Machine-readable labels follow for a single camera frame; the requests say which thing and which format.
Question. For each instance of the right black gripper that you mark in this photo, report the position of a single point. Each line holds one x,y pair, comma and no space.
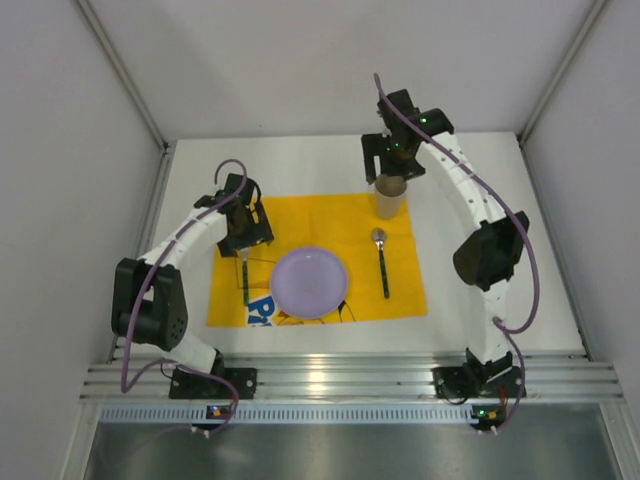
392,167

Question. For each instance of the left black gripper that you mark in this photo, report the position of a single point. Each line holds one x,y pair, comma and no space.
248,238

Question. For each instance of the fork with teal handle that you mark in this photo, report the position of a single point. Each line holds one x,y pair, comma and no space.
245,276

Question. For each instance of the beige paper cup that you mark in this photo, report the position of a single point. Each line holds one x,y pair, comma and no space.
389,194

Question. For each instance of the lilac plate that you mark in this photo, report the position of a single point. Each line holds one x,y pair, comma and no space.
309,283

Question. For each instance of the spoon with teal handle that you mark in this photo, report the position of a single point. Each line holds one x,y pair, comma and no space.
379,237

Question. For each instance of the yellow printed cloth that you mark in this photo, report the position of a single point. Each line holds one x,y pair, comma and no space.
341,224

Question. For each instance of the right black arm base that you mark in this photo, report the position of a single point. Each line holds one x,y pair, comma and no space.
463,383

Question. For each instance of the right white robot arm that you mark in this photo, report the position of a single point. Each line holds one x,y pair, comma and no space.
416,143

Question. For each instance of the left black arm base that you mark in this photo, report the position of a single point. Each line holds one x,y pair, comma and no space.
187,386

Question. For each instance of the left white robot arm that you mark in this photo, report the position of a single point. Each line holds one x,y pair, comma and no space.
149,304

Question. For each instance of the aluminium mounting rail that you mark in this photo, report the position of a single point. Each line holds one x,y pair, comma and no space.
341,377

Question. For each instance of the perforated cable tray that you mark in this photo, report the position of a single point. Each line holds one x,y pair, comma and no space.
254,413

